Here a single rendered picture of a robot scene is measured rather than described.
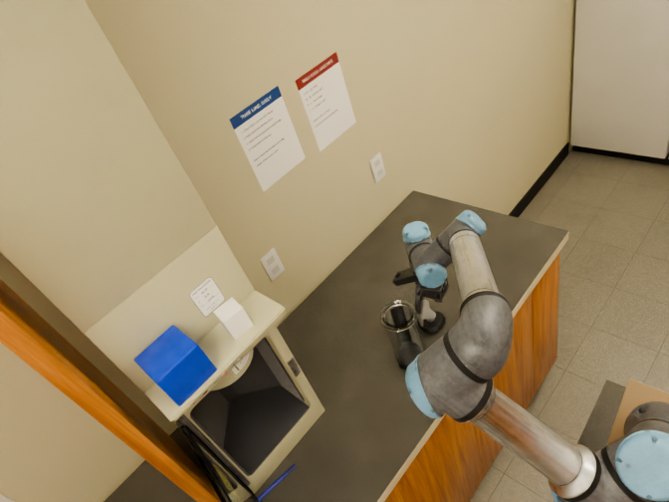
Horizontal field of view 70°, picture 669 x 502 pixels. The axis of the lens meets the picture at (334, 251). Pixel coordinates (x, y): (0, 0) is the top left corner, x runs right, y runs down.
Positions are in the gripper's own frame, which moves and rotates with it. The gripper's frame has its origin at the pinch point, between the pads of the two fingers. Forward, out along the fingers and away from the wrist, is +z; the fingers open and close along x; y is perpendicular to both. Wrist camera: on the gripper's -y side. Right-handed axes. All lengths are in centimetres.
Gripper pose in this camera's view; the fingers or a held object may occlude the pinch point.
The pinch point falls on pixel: (427, 308)
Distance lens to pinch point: 158.7
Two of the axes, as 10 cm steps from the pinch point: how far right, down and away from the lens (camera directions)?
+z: 2.8, 7.1, 6.4
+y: 8.5, 1.2, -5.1
